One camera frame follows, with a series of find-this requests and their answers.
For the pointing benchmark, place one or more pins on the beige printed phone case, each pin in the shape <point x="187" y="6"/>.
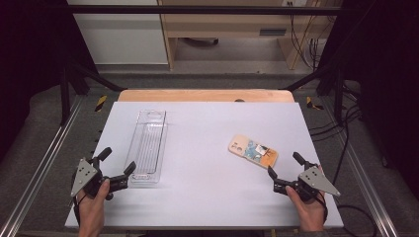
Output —
<point x="253" y="151"/>

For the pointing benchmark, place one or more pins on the yellow black tape marker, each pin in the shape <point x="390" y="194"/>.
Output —
<point x="100" y="103"/>
<point x="311" y="103"/>

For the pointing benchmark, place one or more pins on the light wooden desk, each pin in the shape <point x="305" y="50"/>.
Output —
<point x="230" y="24"/>

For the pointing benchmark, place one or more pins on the black metal stand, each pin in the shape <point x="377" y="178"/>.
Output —
<point x="329" y="79"/>
<point x="79" y="79"/>

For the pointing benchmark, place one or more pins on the black horizontal frame bar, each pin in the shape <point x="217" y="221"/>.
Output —
<point x="197" y="10"/>

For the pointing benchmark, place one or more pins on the wooden table board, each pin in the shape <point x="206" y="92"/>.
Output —
<point x="197" y="95"/>

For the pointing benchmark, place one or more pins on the aluminium rail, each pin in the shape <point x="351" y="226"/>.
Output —
<point x="362" y="171"/>
<point x="39" y="168"/>

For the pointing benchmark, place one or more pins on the white cabinet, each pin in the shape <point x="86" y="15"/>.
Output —
<point x="122" y="39"/>

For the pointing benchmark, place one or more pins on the black curtain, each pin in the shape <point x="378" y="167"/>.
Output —
<point x="388" y="82"/>
<point x="29" y="65"/>

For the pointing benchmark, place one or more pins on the person's left hand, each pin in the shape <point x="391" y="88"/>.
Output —
<point x="92" y="210"/>

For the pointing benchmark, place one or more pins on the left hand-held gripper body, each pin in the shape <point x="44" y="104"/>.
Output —
<point x="86" y="176"/>

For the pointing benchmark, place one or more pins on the person's right hand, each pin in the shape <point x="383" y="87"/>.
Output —
<point x="309" y="214"/>

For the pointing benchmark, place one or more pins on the clear plastic packaging tray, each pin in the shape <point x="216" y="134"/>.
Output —
<point x="148" y="148"/>

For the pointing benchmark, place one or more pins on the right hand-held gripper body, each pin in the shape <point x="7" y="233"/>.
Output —
<point x="314" y="181"/>

